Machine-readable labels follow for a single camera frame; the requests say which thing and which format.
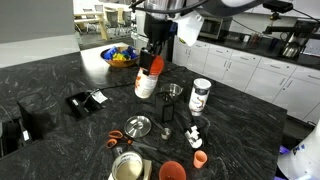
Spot black box at left edge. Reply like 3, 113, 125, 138
0, 122, 33, 157

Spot wooden dining table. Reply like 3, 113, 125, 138
74, 11, 108, 40

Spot white brown-labelled creamer bottle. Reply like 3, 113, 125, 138
189, 78, 211, 116

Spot clear glass cup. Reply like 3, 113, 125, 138
161, 83, 183, 99

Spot black camera on stand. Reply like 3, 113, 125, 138
261, 0, 320, 35

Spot black and white brush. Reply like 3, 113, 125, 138
176, 114, 203, 149

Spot small orange cup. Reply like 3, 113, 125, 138
193, 150, 207, 169

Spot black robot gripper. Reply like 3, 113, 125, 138
139, 14, 174, 72

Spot round metal lid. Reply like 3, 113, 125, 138
124, 115, 152, 138

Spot orange bowl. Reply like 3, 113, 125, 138
159, 161, 186, 180

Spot wooden bowl with toys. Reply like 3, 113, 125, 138
100, 46, 140, 68

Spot metal measuring cup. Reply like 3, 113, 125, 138
151, 119, 171, 140

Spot stainless steel microwave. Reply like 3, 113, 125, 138
199, 17, 233, 40

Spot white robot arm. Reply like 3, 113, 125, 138
129, 0, 269, 75

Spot white base cabinets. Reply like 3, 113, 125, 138
173, 38, 320, 123

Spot orange and white bottle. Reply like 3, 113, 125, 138
135, 56, 164, 99

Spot black power cable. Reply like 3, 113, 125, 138
83, 65, 188, 105

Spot counter power outlet box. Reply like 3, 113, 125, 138
66, 90, 107, 119

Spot orange handled scissors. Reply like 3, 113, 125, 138
106, 130, 155, 150

